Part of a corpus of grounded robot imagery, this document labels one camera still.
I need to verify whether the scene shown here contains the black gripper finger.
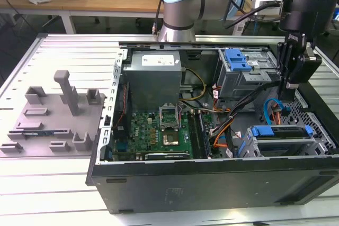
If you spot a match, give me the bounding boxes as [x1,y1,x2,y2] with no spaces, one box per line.
[280,51,323,102]
[276,41,293,97]

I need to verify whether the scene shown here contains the orange power wire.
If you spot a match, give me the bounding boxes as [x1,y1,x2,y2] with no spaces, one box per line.
[271,105,286,126]

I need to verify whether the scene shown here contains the grey metal disk bay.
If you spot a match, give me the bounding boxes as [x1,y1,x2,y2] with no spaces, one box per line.
[238,124,334,158]

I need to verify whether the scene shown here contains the blue plastic drive latch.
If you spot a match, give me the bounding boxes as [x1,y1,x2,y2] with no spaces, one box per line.
[224,48,252,73]

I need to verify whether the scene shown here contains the grey optical drive cage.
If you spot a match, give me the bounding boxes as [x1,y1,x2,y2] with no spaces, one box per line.
[214,48,286,100]

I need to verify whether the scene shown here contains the black RAM stick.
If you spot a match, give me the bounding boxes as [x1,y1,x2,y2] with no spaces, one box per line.
[198,112,213,158]
[188,111,205,159]

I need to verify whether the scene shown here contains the metal socket cover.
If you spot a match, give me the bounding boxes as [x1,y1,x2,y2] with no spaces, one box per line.
[158,105,182,131]

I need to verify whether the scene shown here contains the grey power supply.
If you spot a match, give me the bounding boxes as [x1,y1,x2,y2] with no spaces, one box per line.
[122,51,183,112]

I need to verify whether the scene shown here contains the CPU socket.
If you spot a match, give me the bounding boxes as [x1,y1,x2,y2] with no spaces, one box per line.
[162,128,180,147]

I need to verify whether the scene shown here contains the black open PC case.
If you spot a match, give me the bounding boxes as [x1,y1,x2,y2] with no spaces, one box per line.
[85,35,339,215]

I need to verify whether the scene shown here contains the black graphics card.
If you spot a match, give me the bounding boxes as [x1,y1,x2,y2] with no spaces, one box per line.
[144,151,191,161]

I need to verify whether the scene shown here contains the green motherboard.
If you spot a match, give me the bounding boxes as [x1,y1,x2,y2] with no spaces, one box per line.
[112,109,220,162]

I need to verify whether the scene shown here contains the long wooden desk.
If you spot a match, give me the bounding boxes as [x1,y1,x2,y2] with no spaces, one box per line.
[0,0,339,36]

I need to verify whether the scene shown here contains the grey parts rack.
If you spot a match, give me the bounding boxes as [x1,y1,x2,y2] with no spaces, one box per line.
[0,70,106,159]

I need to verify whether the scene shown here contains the RAM stick with blue label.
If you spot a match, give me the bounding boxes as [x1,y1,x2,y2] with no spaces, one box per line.
[23,130,55,136]

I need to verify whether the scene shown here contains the black camera cable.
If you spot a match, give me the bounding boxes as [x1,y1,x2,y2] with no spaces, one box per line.
[219,0,281,30]

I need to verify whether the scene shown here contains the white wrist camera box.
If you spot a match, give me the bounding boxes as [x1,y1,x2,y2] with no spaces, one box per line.
[251,0,284,16]

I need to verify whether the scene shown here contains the blue data wire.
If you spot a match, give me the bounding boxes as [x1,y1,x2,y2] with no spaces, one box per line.
[262,98,289,126]

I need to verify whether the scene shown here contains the black cable bundle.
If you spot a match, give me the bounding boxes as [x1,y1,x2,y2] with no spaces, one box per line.
[210,82,281,142]

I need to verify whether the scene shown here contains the yellow power wires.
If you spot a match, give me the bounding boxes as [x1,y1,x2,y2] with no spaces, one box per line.
[180,68,207,102]

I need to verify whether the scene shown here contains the orange red wire bundle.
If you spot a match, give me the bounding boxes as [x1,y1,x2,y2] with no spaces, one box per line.
[211,120,239,149]

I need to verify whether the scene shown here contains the black hanging cable with connector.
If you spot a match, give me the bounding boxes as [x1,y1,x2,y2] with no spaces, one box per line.
[151,0,172,36]

